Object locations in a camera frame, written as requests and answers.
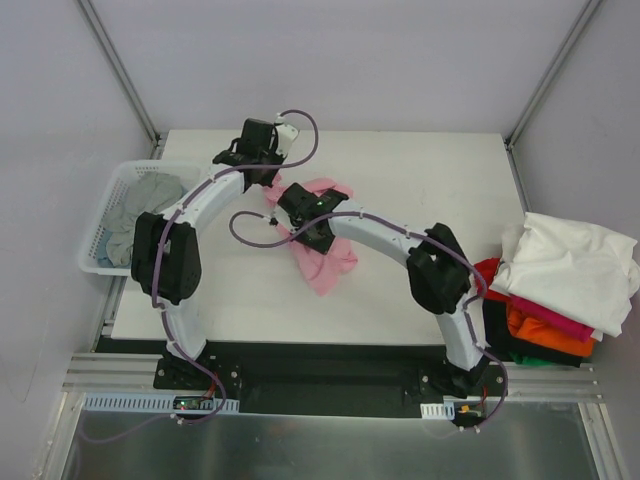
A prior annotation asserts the light blue t shirt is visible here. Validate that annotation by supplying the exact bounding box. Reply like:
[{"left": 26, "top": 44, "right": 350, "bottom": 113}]
[{"left": 96, "top": 230, "right": 133, "bottom": 268}]

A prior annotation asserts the red t shirt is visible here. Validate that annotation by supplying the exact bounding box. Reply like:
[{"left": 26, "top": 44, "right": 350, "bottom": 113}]
[{"left": 474, "top": 257, "right": 510, "bottom": 303}]

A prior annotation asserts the white plastic laundry basket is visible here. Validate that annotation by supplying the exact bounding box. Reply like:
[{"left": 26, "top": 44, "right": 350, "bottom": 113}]
[{"left": 78, "top": 159, "right": 204, "bottom": 277}]

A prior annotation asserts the orange t shirt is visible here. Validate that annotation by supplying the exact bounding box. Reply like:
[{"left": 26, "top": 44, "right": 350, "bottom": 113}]
[{"left": 506, "top": 303, "right": 597, "bottom": 357}]

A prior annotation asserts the right slotted cable duct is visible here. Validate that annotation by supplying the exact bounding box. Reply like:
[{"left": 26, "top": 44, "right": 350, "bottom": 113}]
[{"left": 420, "top": 402, "right": 455, "bottom": 421}]

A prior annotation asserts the pink t shirt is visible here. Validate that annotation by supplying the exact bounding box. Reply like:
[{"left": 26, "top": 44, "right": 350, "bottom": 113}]
[{"left": 288, "top": 178, "right": 358, "bottom": 296}]

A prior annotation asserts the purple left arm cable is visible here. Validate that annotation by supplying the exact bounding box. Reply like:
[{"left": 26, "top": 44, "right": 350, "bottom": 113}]
[{"left": 79, "top": 108, "right": 321, "bottom": 444}]

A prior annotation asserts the left slotted cable duct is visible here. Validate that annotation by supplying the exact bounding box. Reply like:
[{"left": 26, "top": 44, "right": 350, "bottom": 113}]
[{"left": 84, "top": 393, "right": 240, "bottom": 415}]

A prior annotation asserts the aluminium frame post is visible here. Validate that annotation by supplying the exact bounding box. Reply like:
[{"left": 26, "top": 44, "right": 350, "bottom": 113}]
[
  {"left": 503, "top": 0, "right": 606, "bottom": 149},
  {"left": 74, "top": 0, "right": 163, "bottom": 158}
]

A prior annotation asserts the right aluminium frame post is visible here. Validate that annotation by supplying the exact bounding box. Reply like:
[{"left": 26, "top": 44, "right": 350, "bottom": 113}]
[{"left": 503, "top": 0, "right": 606, "bottom": 149}]

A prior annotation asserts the magenta t shirt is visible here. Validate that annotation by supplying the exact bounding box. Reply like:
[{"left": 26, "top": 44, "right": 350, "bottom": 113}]
[{"left": 510, "top": 296, "right": 594, "bottom": 342}]

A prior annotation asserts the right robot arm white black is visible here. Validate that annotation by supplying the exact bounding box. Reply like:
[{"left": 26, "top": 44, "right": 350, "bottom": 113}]
[{"left": 276, "top": 183, "right": 488, "bottom": 398}]

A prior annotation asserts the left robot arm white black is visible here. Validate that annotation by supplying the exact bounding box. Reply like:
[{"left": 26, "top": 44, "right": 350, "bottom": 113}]
[{"left": 130, "top": 116, "right": 299, "bottom": 389}]

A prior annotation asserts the aluminium front rail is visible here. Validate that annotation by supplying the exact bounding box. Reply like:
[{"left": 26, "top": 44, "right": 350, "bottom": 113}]
[{"left": 63, "top": 352, "right": 604, "bottom": 403}]

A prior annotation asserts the black t shirt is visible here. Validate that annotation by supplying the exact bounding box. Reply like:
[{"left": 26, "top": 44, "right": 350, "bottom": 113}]
[{"left": 482, "top": 299, "right": 583, "bottom": 367}]

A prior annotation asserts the grey t shirt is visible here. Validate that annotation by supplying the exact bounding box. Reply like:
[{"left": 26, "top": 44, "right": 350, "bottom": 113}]
[{"left": 102, "top": 172, "right": 183, "bottom": 243}]

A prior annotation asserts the left aluminium frame post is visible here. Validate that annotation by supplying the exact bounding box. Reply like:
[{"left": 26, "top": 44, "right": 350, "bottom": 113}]
[{"left": 74, "top": 0, "right": 163, "bottom": 158}]

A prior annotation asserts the white t shirt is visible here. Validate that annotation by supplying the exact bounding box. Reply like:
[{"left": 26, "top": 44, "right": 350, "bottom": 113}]
[{"left": 491, "top": 212, "right": 639, "bottom": 337}]

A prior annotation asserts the slotted cable duct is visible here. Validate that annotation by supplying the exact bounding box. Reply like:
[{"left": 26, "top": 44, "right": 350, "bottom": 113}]
[
  {"left": 420, "top": 402, "right": 455, "bottom": 421},
  {"left": 84, "top": 393, "right": 240, "bottom": 415}
]

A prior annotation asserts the green t shirt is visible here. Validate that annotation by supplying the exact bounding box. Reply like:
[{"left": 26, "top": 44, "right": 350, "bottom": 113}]
[{"left": 509, "top": 352, "right": 554, "bottom": 367}]

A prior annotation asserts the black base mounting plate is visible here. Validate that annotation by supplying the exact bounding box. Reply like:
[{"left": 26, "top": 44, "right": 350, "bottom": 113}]
[{"left": 153, "top": 341, "right": 507, "bottom": 418}]

